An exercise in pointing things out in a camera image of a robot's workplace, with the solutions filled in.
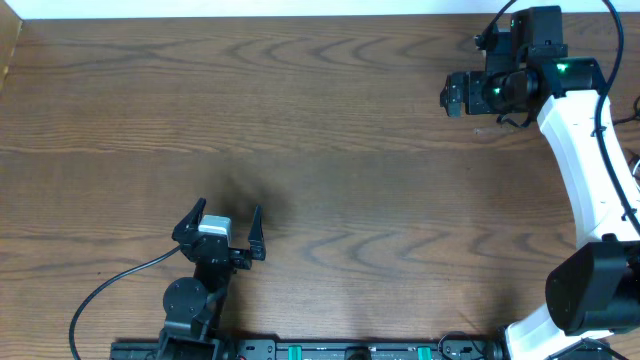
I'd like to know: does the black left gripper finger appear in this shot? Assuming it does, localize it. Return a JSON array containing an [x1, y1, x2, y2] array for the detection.
[[248, 205, 266, 261], [171, 198, 206, 240]]

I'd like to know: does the black USB cable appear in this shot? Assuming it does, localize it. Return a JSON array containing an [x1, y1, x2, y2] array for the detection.
[[612, 94, 640, 126]]

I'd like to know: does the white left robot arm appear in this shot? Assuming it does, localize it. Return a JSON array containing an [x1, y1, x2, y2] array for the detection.
[[156, 198, 266, 360]]

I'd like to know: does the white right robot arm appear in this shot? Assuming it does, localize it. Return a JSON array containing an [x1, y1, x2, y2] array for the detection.
[[440, 6, 639, 359]]

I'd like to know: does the black left camera cable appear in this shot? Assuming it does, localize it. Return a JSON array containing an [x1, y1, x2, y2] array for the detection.
[[68, 244, 184, 360]]

